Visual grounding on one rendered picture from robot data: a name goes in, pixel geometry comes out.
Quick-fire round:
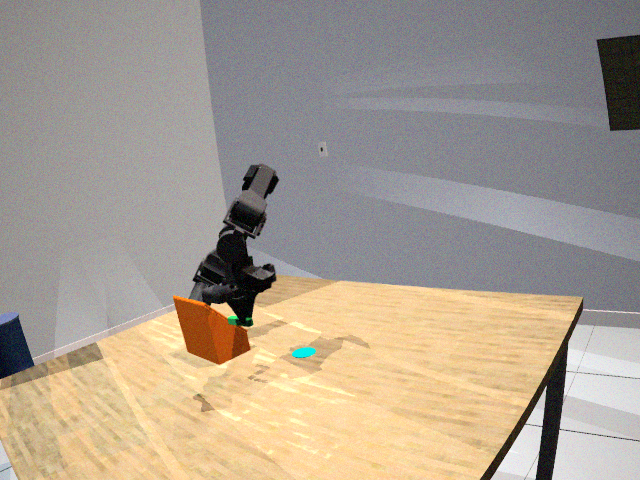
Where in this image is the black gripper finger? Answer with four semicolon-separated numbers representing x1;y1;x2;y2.
241;290;258;318
227;295;247;324

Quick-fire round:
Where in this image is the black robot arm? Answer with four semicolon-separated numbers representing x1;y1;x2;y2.
188;163;279;307

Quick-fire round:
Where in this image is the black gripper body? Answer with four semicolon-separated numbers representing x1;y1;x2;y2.
202;252;253;304

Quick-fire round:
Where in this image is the green rectangular post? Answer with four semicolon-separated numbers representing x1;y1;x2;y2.
227;316;253;328

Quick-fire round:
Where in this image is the cyan circle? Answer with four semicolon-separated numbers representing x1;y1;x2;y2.
292;347;316;358

